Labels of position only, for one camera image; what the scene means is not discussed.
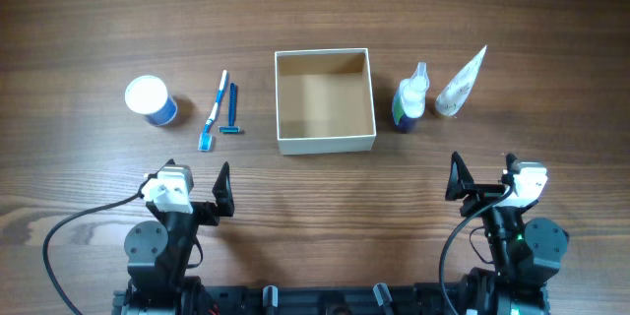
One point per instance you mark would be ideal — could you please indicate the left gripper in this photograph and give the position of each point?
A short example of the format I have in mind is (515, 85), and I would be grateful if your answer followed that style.
(201, 209)

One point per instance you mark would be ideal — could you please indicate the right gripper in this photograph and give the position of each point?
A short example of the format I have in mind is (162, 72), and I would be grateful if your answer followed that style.
(483, 197)

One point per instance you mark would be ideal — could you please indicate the blue white toothbrush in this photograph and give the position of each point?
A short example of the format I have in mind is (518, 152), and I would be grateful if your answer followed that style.
(206, 139)

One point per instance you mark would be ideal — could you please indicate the white floral cosmetic tube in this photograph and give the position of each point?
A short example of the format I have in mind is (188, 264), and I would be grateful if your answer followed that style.
(455, 94)

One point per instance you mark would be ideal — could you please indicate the white lidded blue jar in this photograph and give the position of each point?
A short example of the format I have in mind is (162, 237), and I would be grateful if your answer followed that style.
(148, 96)

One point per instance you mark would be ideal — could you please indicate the clear spray bottle dark liquid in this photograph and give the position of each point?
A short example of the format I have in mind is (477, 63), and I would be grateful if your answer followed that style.
(408, 104)

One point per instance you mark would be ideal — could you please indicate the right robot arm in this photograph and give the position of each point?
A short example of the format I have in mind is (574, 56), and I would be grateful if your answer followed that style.
(525, 254)

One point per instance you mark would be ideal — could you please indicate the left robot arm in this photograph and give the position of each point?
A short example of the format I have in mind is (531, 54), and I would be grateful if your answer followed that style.
(159, 250)

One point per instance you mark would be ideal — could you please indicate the blue disposable razor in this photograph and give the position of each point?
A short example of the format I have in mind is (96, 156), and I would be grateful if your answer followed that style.
(231, 128)

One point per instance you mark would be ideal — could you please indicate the white cardboard box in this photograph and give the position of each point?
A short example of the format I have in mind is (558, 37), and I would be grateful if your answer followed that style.
(324, 101)

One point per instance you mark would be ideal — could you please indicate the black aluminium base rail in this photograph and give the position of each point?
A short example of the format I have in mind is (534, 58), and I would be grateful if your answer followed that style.
(419, 299)

